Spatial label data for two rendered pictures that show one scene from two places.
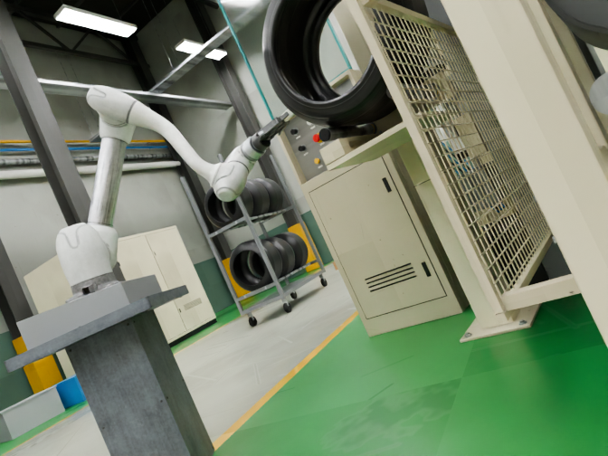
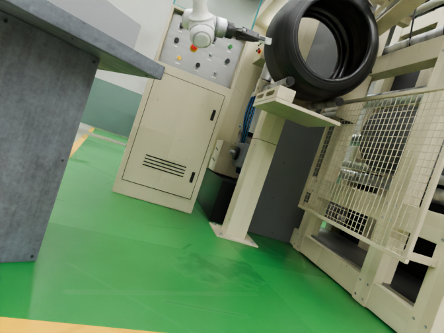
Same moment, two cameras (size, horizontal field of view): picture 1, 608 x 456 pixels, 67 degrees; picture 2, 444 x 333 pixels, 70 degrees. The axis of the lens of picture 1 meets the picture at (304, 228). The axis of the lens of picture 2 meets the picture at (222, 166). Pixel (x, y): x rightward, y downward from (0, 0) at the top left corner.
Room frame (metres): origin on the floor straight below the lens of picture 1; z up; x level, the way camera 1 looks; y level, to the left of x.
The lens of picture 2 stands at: (0.71, 1.10, 0.47)
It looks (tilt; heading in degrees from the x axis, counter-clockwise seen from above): 2 degrees down; 310
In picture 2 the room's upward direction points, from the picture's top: 19 degrees clockwise
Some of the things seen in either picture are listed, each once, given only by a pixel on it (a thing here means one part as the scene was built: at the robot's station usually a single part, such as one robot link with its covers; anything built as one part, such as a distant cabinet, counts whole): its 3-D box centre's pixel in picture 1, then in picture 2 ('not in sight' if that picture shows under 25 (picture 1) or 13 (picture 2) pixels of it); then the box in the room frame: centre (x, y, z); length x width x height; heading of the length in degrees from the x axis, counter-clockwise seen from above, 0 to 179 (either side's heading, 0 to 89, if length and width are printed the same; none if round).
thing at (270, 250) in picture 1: (261, 234); not in sight; (5.79, 0.52, 0.96); 1.30 x 0.62 x 1.92; 155
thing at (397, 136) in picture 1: (393, 138); (293, 113); (1.61, -0.41, 0.80); 0.37 x 0.36 x 0.02; 53
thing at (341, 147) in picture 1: (356, 147); (273, 98); (1.69, -0.30, 0.83); 0.36 x 0.09 x 0.06; 143
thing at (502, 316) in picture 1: (484, 137); (361, 161); (1.22, -0.54, 0.65); 0.90 x 0.02 x 0.70; 143
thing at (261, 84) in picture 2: (400, 111); (287, 98); (1.75, -0.52, 0.90); 0.40 x 0.03 x 0.10; 53
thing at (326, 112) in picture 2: not in sight; (344, 98); (1.55, -0.85, 1.05); 0.20 x 0.15 x 0.30; 143
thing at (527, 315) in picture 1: (500, 318); (232, 233); (1.82, -0.55, 0.01); 0.27 x 0.27 x 0.02; 53
